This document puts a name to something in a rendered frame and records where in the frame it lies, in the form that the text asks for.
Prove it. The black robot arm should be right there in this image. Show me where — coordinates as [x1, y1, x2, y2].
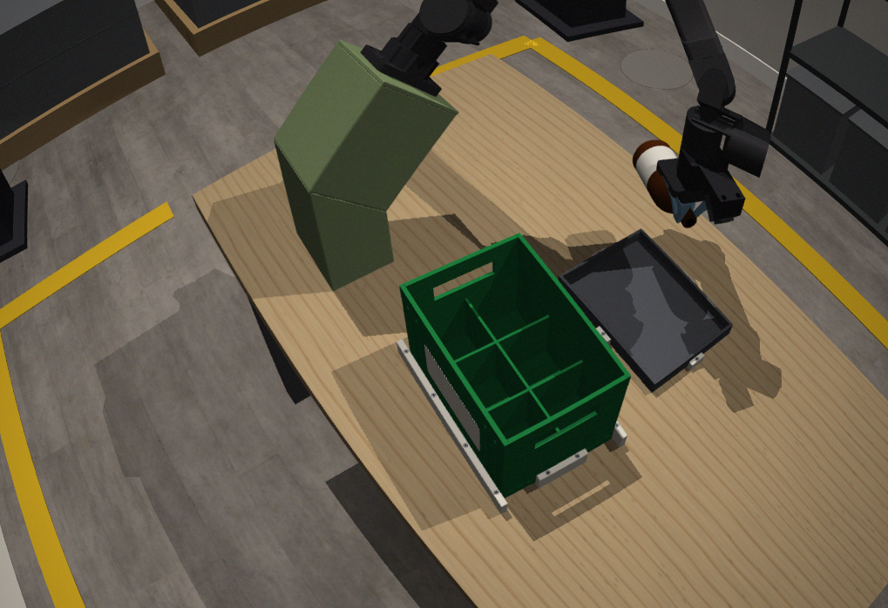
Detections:
[361, 0, 771, 225]

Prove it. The brown bottle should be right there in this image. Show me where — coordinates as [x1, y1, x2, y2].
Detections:
[633, 140, 697, 228]

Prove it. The green plastic crate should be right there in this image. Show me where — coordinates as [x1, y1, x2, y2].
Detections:
[399, 233, 631, 498]

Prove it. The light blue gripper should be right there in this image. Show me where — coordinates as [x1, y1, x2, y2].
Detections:
[656, 140, 718, 223]

